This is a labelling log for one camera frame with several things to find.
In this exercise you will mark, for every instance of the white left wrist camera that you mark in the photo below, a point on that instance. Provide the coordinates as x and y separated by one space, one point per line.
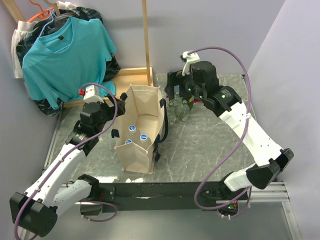
90 94

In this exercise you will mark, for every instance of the dark patterned shirt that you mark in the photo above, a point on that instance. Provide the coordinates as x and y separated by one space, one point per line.
25 35

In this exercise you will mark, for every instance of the turquoise t-shirt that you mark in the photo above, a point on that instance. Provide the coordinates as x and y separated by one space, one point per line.
59 64

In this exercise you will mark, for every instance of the aluminium rail frame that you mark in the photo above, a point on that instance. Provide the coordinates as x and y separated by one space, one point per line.
274 191

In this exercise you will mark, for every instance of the clear bottle blue cap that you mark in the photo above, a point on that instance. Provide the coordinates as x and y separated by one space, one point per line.
132 133
145 141
128 141

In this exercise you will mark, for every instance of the clear bottle green cap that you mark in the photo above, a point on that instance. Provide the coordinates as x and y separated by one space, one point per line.
172 111
183 111
177 99

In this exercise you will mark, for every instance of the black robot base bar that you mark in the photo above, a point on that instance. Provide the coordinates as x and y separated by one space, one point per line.
143 196

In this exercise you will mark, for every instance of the beige canvas tote bag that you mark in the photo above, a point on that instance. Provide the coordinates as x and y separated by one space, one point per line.
144 108

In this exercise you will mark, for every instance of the wooden clothes hanger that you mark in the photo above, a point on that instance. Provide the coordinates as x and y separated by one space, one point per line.
56 12

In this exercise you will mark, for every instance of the wooden rack base tray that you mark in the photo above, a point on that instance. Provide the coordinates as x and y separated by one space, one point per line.
131 76

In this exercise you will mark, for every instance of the light blue wire hanger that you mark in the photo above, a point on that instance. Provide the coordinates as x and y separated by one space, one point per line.
47 27

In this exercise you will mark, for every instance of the wooden rack left post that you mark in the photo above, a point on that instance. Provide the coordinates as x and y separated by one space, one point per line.
14 10

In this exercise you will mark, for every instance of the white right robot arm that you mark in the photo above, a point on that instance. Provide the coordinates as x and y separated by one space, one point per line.
270 159

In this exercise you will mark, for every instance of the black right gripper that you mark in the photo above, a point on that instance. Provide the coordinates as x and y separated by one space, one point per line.
175 78

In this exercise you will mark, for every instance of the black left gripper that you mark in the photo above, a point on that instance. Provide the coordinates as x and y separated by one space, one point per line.
110 109

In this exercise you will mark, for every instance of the green glass bottle yellow label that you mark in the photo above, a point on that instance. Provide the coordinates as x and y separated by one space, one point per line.
190 102

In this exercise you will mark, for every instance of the orange clothes hanger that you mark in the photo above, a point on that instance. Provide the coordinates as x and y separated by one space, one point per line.
42 14

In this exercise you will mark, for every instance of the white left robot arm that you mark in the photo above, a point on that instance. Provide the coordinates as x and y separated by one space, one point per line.
38 208

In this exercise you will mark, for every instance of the wooden rack post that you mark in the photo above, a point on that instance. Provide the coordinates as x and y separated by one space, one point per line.
146 41
14 10

